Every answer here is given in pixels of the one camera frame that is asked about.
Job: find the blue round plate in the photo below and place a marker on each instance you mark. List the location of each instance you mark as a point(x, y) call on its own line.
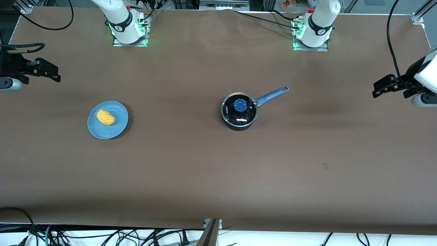
point(116, 128)

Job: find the glass lid with blue knob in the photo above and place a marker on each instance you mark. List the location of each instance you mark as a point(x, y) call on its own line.
point(239, 107)

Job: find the grey metal rail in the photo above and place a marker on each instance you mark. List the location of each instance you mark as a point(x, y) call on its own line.
point(223, 4)

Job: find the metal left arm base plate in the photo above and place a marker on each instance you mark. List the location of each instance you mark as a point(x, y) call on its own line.
point(324, 48)

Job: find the metal table leg bracket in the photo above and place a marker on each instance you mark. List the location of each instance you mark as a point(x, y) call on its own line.
point(210, 234)

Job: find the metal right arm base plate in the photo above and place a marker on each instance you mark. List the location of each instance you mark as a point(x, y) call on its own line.
point(117, 43)

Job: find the yellow potato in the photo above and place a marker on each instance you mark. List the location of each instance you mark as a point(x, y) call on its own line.
point(105, 117)

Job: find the orange toy clutter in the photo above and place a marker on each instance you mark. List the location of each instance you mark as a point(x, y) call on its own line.
point(290, 3)

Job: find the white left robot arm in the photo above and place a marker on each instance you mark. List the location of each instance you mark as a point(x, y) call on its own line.
point(319, 24)

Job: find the brown table cover sheet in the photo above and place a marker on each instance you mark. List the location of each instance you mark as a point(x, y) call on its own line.
point(205, 171)

